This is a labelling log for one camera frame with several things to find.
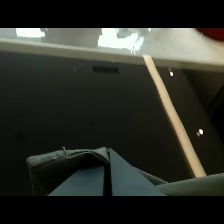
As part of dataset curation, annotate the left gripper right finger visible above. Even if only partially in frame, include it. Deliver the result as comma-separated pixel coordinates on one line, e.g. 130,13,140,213
107,148,167,197

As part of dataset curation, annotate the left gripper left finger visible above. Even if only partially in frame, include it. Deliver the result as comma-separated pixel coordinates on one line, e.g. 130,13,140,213
48,165,106,197

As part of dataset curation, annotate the grey garment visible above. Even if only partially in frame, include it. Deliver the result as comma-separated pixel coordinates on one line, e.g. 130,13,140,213
26,146,224,197

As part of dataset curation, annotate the red garment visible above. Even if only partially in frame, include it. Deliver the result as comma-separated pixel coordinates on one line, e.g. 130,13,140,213
195,27,224,42

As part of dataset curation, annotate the silver frame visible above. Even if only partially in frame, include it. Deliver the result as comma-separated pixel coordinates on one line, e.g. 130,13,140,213
0,37,224,73

